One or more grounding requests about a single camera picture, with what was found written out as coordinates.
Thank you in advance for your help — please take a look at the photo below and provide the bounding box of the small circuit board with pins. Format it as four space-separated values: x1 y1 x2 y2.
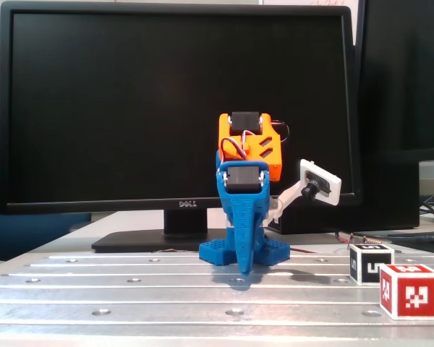
334 233 384 250

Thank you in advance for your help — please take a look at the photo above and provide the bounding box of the red cube with white markers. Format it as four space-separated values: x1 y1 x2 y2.
378 263 434 322

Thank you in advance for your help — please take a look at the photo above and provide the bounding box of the black cable plug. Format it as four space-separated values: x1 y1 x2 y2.
386 231 434 244

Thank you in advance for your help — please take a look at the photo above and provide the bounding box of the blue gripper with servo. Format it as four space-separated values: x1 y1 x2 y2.
216 160 273 278

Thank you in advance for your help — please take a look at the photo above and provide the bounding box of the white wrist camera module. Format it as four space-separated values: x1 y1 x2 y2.
269 158 344 226

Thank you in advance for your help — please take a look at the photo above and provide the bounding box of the blue chair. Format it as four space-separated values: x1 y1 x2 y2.
0 168 93 262

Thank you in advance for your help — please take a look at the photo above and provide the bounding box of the multicoloured thin wire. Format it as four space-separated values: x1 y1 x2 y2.
150 247 200 254

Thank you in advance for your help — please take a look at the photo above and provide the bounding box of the black cube with white markers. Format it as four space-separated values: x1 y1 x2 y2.
349 244 396 286

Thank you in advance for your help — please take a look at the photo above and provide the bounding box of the red white wrist servo cable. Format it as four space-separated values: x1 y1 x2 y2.
219 130 257 160

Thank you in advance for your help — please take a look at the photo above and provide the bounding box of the black Dell monitor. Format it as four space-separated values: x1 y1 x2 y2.
0 0 363 254

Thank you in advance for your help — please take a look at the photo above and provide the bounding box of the black monitor without logo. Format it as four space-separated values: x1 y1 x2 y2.
354 0 434 162

